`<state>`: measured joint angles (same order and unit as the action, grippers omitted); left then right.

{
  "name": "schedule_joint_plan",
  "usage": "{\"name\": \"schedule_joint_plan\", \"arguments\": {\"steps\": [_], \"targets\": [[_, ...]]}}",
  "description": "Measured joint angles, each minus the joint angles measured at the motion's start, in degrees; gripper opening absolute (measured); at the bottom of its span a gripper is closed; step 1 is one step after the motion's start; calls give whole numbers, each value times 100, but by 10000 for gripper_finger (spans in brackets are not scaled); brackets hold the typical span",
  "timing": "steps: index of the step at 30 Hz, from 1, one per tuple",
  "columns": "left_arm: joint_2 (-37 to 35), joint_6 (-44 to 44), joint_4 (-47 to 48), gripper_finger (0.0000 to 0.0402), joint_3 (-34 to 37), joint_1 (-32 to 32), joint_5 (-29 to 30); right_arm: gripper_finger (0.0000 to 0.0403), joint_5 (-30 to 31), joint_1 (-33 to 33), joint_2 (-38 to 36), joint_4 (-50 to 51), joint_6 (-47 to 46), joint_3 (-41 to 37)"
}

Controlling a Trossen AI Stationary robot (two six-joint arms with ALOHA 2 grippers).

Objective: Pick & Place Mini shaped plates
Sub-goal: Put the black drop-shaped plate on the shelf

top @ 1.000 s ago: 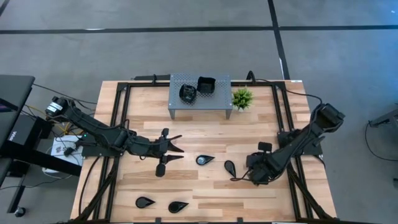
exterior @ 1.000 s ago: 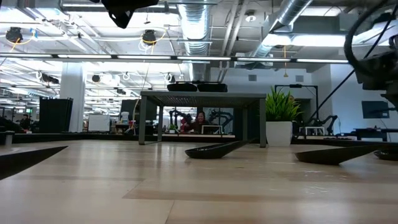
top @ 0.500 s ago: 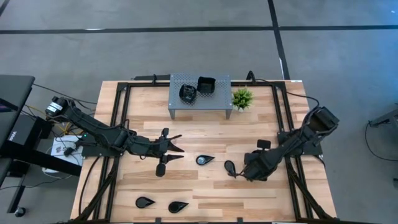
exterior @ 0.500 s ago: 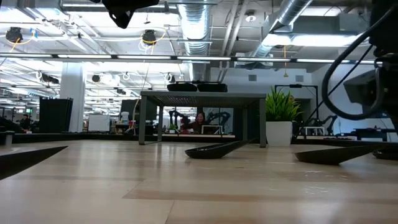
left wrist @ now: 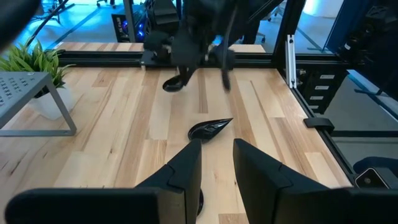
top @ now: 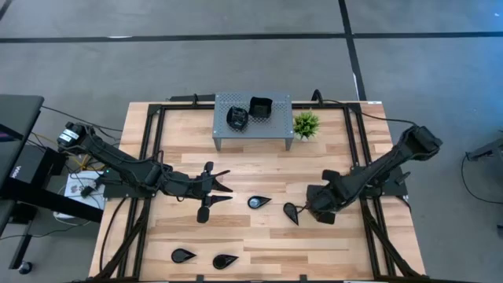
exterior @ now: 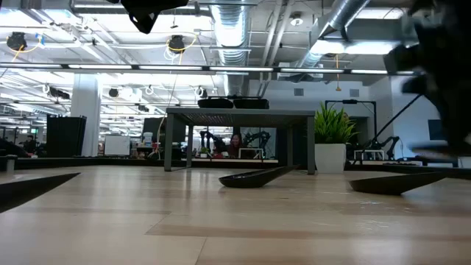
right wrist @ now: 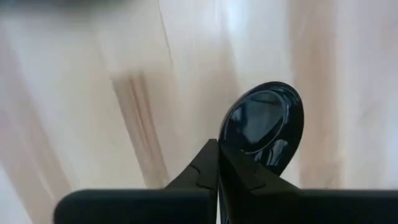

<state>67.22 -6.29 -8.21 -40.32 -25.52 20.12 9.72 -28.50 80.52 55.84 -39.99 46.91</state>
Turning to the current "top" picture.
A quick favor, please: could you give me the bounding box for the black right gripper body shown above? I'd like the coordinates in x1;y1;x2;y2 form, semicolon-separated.
306;176;354;213

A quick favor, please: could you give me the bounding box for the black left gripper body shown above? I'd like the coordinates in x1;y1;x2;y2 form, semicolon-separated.
159;168;215;201

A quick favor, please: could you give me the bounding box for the black teardrop mini plate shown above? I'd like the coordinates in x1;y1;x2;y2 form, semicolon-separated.
247;195;273;210
283;202;300;226
212;254;240;270
171;248;197;264

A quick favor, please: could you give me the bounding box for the black round bowl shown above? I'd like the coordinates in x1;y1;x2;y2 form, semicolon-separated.
226;105;250;132

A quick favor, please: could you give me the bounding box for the black square mini bowl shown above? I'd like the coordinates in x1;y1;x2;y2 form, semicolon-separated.
248;96;274;119

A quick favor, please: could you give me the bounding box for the green plant in white pot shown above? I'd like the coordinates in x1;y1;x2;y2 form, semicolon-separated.
292;110;321;142

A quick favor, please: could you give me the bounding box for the grey perforated metal shelf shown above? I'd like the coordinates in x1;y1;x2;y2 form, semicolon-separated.
211;91;295;152

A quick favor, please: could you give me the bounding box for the white box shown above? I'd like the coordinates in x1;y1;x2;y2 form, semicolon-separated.
64;169;107;211

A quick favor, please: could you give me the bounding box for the white power strip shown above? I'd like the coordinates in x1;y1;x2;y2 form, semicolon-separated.
53;210;86;221

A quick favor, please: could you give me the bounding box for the black computer box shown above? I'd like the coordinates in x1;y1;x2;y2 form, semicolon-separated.
7;144;50;186

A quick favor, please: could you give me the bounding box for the black desk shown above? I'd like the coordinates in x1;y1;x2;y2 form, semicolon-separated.
0;94;105;275

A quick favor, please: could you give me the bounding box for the black cable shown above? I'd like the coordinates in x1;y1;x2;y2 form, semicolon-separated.
460;153;503;205
312;89;418;127

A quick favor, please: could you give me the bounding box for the black aluminium table frame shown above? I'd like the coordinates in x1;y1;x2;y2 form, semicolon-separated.
89;94;425;283

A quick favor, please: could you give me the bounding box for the yellow cable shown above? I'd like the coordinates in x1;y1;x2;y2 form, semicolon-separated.
31;131;99;172

